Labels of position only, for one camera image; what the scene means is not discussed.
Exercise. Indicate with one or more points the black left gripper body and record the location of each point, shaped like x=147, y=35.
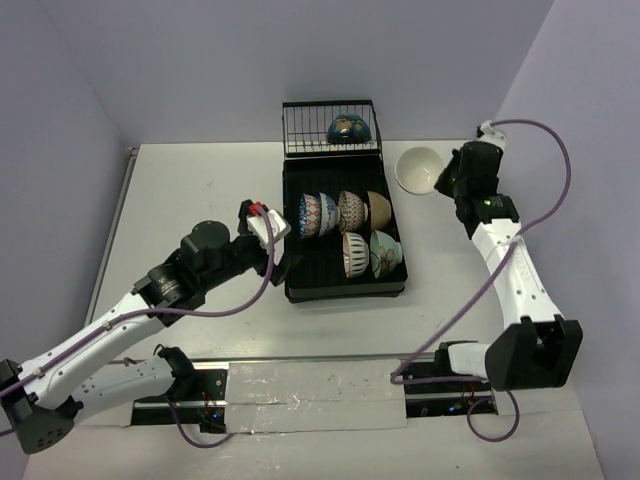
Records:
x=279, y=267

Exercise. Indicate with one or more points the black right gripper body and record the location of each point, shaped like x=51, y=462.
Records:
x=450, y=181

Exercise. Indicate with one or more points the white bowl brown outside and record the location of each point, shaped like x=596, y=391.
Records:
x=418, y=169

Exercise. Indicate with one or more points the dark blue patterned bowl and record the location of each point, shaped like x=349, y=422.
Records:
x=309, y=216

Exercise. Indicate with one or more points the black bowl tan outside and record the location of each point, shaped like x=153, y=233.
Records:
x=380, y=210

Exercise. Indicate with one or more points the blue and white floral bowl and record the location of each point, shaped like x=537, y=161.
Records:
x=330, y=214

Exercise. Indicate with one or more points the white bowl patterned rim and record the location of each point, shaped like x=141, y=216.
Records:
x=356, y=255

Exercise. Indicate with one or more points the pale green bowl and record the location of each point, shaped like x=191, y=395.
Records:
x=385, y=253

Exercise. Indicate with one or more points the red lattice patterned bowl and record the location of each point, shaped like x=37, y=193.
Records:
x=354, y=212

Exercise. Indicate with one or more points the brown bowl cream inside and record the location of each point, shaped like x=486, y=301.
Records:
x=348, y=129

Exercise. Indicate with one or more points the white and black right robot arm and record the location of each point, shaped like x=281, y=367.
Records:
x=538, y=345

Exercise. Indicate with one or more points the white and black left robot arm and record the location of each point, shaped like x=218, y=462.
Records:
x=45, y=397

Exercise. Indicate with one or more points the black dish rack tray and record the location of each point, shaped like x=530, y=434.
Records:
x=318, y=269

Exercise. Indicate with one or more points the silver taped cover plate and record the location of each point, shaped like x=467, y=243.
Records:
x=315, y=396

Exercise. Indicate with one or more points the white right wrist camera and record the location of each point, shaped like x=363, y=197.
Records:
x=487, y=133

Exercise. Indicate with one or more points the black wire plate rack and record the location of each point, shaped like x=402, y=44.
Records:
x=305, y=123

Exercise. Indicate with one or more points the black aluminium mounting rail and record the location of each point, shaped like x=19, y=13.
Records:
x=205, y=405

